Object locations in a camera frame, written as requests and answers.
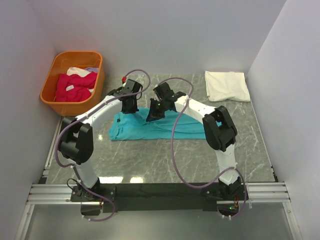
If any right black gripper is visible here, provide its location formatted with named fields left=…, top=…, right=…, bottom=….
left=146, top=98, right=167, bottom=123

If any teal t-shirt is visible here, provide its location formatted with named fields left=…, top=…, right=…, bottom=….
left=108, top=107, right=206, bottom=141

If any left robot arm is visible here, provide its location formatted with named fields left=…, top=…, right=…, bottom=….
left=55, top=79, right=143, bottom=201

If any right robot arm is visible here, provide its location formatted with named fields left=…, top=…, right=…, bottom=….
left=146, top=82, right=245, bottom=200

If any lavender shirt in basket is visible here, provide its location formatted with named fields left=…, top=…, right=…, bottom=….
left=85, top=67, right=99, bottom=73

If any orange plastic basket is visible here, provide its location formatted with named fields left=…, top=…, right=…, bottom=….
left=40, top=51, right=105, bottom=117

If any red t-shirt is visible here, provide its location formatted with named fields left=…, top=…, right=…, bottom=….
left=55, top=72, right=98, bottom=103

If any white shirt in basket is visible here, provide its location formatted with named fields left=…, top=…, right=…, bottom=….
left=66, top=67, right=91, bottom=78

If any folded white t-shirt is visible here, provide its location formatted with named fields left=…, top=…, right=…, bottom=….
left=204, top=71, right=251, bottom=102

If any black base beam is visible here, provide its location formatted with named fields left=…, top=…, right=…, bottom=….
left=70, top=182, right=249, bottom=213

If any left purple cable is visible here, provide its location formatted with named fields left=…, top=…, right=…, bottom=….
left=54, top=69, right=151, bottom=222

